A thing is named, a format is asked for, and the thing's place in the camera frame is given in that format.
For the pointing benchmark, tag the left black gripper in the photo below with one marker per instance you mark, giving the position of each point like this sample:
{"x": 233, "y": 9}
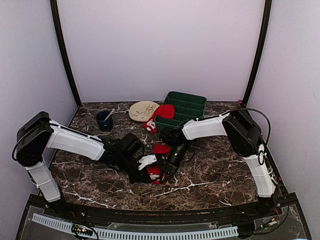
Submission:
{"x": 141, "y": 177}

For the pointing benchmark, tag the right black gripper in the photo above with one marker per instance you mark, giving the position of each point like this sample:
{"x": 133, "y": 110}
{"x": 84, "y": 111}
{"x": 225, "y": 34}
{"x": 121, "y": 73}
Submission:
{"x": 170, "y": 167}

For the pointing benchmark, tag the green divided plastic organizer tray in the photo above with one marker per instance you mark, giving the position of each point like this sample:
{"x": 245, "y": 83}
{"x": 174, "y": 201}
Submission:
{"x": 187, "y": 106}

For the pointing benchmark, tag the red sock plain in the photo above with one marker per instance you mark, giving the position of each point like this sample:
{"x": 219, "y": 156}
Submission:
{"x": 154, "y": 170}

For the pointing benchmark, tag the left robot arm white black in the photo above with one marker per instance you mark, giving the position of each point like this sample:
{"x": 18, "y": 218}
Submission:
{"x": 42, "y": 133}

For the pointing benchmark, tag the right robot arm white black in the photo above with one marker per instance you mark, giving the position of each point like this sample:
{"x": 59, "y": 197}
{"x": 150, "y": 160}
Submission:
{"x": 245, "y": 137}

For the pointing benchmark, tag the red Santa sock in tray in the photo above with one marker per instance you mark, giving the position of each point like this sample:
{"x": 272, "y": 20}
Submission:
{"x": 166, "y": 111}

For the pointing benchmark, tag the dark blue cup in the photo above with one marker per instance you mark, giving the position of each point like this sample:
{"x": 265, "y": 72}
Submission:
{"x": 104, "y": 124}

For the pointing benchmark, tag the beige bird pattern plate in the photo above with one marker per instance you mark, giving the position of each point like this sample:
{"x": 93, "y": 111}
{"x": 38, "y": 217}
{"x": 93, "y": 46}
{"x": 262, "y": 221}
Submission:
{"x": 142, "y": 111}

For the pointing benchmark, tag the wooden spoon in cup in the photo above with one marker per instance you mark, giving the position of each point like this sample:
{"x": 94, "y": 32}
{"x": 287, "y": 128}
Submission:
{"x": 110, "y": 113}

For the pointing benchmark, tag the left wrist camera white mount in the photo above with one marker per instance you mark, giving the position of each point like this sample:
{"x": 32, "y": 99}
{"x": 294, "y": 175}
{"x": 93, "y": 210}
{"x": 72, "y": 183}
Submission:
{"x": 146, "y": 160}

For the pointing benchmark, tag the white slotted cable duct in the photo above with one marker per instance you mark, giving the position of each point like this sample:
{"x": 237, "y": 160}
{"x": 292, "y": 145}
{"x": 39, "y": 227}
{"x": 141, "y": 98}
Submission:
{"x": 100, "y": 233}

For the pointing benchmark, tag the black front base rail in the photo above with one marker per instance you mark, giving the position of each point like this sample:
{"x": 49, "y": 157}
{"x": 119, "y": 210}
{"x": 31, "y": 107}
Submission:
{"x": 239, "y": 214}

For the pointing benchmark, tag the black right frame post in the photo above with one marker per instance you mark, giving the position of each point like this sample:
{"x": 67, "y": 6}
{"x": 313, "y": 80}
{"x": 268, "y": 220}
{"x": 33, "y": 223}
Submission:
{"x": 258, "y": 53}

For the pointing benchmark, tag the black frame post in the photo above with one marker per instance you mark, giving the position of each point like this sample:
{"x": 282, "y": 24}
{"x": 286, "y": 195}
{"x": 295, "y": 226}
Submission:
{"x": 258, "y": 53}
{"x": 63, "y": 51}

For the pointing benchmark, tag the black left frame post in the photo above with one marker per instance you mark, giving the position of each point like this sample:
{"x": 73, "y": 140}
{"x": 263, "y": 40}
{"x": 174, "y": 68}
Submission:
{"x": 63, "y": 51}

